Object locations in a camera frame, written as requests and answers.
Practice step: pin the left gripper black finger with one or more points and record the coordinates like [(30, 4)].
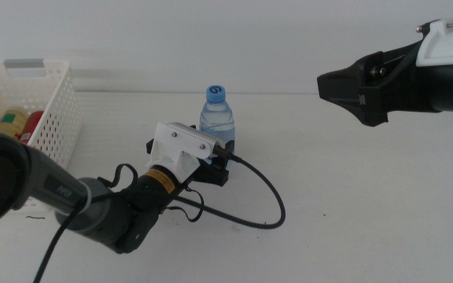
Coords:
[(230, 144)]

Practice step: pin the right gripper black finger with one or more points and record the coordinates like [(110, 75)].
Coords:
[(352, 90)]

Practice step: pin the clear water bottle blue cap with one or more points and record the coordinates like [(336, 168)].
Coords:
[(216, 118)]

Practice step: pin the red soda can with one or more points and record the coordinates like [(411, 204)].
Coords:
[(34, 122)]

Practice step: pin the yellow tea bottle green label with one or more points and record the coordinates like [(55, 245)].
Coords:
[(10, 122)]

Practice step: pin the white perforated plastic basket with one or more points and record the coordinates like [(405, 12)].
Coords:
[(59, 78)]

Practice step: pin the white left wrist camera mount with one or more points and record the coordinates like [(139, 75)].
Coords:
[(179, 145)]

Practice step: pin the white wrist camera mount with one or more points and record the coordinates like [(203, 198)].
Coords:
[(446, 47), (179, 145)]

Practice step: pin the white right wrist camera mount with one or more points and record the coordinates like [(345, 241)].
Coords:
[(446, 47)]

